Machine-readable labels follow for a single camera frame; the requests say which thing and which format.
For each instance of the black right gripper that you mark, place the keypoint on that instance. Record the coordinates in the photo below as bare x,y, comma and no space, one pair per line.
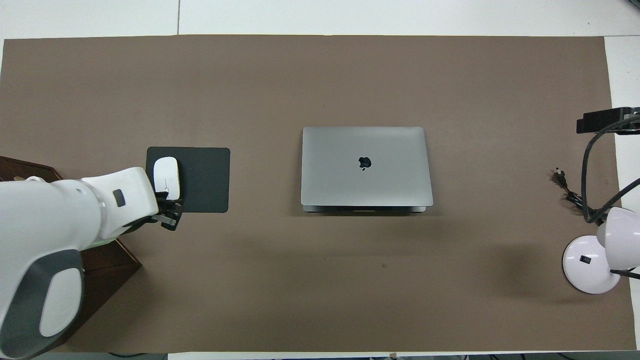
600,120

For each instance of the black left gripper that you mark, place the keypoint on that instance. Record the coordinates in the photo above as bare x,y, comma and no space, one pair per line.
162,207

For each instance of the grey laptop computer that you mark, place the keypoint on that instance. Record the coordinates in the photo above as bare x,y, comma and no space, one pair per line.
367,165

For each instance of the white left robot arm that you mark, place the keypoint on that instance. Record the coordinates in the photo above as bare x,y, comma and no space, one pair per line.
45,240

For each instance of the white computer mouse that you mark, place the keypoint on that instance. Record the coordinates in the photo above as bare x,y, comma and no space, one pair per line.
166,172

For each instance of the black mouse pad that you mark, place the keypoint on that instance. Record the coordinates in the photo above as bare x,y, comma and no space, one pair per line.
205,175

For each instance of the dark wooden box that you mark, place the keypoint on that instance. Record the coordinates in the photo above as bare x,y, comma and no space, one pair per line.
110,260

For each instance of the brown desk mat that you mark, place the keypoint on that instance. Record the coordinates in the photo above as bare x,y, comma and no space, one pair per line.
300,280

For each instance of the white desk lamp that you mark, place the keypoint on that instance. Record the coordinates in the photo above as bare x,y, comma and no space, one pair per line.
587,262

